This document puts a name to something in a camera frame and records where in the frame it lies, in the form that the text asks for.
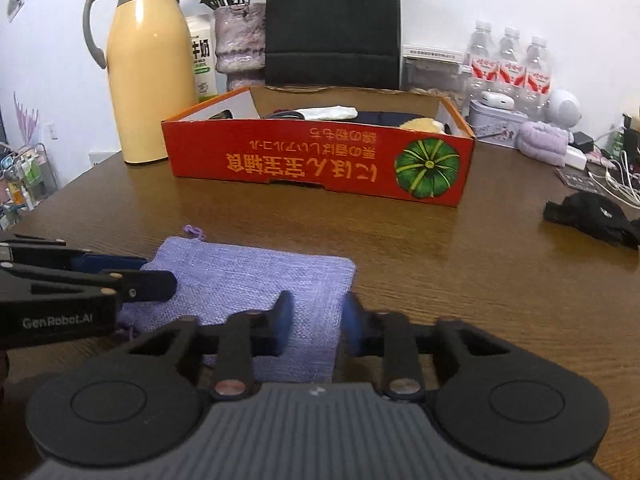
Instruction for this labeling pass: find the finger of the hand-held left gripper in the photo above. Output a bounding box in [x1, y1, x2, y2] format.
[0, 232, 148, 274]
[0, 268, 179, 306]

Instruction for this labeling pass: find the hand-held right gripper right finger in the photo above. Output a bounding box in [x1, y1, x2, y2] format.
[341, 292, 526, 402]

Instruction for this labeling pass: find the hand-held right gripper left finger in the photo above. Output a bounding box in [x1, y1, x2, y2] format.
[107, 291, 295, 402]

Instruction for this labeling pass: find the purple burlap pouch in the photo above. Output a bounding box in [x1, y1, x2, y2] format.
[117, 225, 357, 386]

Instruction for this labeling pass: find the red cardboard box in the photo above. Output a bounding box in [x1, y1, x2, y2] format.
[161, 85, 476, 209]

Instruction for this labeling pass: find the white cloth pouch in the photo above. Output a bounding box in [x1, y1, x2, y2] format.
[292, 105, 358, 122]

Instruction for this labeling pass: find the purple wispy decoration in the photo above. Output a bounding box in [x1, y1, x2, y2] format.
[12, 91, 43, 148]

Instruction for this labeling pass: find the yellow thermos jug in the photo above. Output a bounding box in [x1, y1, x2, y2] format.
[82, 0, 201, 165]

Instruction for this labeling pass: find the dark navy cloth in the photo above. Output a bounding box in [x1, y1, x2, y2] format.
[352, 111, 416, 127]

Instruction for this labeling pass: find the white milk carton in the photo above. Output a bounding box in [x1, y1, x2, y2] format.
[185, 14, 219, 103]

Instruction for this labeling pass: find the pale floral tin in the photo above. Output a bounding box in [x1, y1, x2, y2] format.
[468, 99, 531, 150]

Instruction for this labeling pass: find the clear plastic box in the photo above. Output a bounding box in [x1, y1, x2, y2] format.
[404, 57, 468, 96]

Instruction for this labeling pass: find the purple fuzzy vase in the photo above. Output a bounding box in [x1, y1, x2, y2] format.
[214, 2, 267, 92]

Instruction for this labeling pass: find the purple fluffy cloth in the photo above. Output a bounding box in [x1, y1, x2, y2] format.
[516, 121, 576, 168]

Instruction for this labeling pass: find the black cloth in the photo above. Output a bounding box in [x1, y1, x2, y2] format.
[543, 192, 640, 250]

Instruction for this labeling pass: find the white earbuds case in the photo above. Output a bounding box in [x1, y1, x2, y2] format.
[478, 91, 516, 109]

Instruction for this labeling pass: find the dark card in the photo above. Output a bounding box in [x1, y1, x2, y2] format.
[555, 166, 601, 193]

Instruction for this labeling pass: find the white power adapter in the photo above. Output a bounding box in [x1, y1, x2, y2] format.
[565, 145, 593, 171]

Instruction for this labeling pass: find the white flat box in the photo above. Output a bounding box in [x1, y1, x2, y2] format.
[402, 45, 466, 61]

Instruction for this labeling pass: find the black paper bag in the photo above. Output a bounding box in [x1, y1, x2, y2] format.
[264, 0, 402, 92]

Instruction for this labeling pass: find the white round speaker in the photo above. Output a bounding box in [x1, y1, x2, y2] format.
[547, 89, 583, 128]

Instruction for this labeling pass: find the wire rack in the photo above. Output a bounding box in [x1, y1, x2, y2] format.
[0, 142, 58, 226]

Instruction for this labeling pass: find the tangle of white cables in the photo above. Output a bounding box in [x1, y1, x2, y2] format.
[585, 125, 640, 208]

